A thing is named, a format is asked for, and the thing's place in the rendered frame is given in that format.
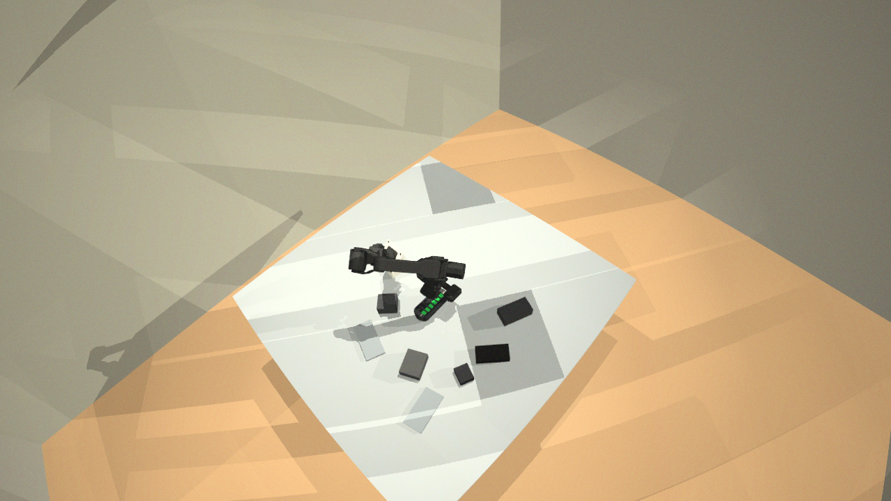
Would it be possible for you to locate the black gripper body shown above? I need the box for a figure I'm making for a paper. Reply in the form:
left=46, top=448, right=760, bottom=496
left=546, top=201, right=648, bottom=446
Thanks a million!
left=416, top=274, right=462, bottom=302

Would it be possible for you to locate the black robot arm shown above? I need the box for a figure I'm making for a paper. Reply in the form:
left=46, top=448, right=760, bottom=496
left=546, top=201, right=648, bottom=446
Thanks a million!
left=348, top=244, right=466, bottom=300

